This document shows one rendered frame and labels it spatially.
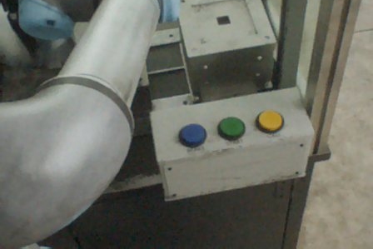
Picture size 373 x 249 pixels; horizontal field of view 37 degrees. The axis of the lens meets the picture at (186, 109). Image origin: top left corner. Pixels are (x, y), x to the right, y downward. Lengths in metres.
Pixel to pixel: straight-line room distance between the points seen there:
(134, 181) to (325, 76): 0.43
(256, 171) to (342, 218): 0.91
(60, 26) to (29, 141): 0.37
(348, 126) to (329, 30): 1.29
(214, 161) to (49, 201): 0.61
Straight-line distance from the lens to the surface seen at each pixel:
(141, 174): 1.12
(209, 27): 1.15
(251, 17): 1.16
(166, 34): 1.34
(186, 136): 0.96
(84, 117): 0.43
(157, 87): 1.24
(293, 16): 0.97
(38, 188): 0.40
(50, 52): 1.09
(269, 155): 1.01
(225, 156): 0.98
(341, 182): 1.99
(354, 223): 1.93
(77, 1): 0.76
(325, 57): 0.91
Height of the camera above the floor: 1.70
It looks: 52 degrees down
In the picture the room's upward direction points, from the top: 6 degrees counter-clockwise
